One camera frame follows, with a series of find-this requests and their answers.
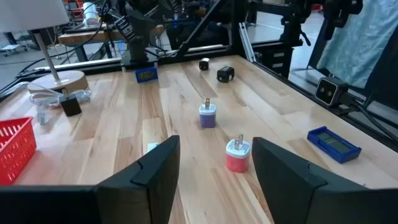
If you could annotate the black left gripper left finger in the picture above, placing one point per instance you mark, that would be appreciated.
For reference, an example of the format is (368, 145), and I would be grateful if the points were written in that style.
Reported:
(149, 193)

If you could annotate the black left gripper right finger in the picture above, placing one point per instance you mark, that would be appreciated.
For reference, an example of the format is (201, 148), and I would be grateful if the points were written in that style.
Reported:
(280, 180)

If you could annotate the blue display box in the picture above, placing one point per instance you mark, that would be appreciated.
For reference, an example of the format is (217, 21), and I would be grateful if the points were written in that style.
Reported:
(146, 75)
(334, 144)

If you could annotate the black and white charger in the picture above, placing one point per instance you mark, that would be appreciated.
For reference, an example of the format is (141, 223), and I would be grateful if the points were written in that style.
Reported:
(204, 64)

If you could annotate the purple and white charger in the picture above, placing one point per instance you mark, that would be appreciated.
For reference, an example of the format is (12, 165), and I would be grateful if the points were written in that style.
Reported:
(207, 116)

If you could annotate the glossy black charger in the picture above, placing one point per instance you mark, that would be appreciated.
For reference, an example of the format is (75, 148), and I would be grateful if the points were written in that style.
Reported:
(225, 74)

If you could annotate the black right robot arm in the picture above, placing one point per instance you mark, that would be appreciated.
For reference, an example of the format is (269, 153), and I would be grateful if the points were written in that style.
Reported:
(138, 46)

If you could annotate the white shade wooden table lamp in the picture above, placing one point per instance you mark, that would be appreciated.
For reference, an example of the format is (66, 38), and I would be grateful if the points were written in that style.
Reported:
(57, 82)

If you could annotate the silver aluminium extrusion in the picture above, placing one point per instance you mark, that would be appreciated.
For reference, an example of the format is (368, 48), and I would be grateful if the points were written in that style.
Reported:
(247, 42)

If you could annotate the red plastic basket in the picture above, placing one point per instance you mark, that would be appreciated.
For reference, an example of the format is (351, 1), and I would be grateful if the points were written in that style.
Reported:
(15, 149)

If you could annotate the black metal stand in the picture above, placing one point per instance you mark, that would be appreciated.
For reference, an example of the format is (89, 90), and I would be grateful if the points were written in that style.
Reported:
(290, 28)

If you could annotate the light blue patterned cloth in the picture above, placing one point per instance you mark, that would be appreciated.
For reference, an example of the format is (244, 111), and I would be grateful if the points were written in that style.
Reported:
(357, 40)

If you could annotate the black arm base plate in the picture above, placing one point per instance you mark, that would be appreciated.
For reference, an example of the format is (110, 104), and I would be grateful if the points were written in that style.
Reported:
(140, 62)

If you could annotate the black aluminium table frame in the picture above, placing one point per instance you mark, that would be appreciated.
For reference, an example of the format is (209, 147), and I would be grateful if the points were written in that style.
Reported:
(199, 51)

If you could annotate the black table-level camera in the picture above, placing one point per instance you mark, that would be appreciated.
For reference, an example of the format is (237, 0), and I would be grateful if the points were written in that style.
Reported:
(329, 91)

